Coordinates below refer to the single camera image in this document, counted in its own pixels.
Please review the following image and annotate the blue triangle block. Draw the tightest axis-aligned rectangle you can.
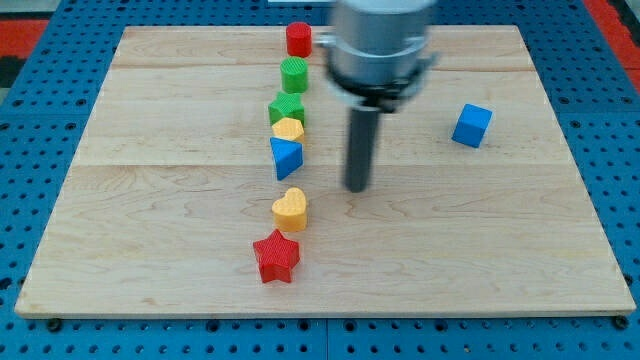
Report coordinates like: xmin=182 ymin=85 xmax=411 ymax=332
xmin=270 ymin=137 xmax=304 ymax=181

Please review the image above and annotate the red cylinder block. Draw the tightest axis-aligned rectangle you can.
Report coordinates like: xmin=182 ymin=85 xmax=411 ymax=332
xmin=285 ymin=22 xmax=312 ymax=58

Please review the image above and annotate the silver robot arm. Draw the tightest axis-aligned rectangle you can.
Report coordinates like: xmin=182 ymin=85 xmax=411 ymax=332
xmin=315 ymin=0 xmax=437 ymax=113

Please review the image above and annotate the green star block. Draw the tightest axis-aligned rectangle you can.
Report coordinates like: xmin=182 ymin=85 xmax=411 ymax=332
xmin=268 ymin=92 xmax=305 ymax=125

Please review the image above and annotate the wooden board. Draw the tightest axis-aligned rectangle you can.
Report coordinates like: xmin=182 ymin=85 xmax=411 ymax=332
xmin=15 ymin=26 xmax=636 ymax=319

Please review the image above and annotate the green cylinder block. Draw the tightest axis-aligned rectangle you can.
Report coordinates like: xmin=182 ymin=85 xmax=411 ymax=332
xmin=280 ymin=56 xmax=308 ymax=93

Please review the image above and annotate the yellow heart block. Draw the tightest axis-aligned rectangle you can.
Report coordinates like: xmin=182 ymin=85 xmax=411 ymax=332
xmin=271 ymin=187 xmax=308 ymax=232

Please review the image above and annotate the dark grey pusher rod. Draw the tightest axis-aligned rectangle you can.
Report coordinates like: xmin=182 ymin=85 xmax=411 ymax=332
xmin=344 ymin=107 xmax=380 ymax=193

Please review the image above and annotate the red star block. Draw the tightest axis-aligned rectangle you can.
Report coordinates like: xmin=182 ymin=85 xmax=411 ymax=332
xmin=252 ymin=229 xmax=300 ymax=283

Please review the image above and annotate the yellow hexagon block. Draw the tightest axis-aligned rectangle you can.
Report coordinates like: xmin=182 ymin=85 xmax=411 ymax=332
xmin=271 ymin=117 xmax=305 ymax=144

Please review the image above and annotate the blue cube block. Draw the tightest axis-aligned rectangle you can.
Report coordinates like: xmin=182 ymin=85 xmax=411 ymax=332
xmin=451 ymin=104 xmax=493 ymax=148

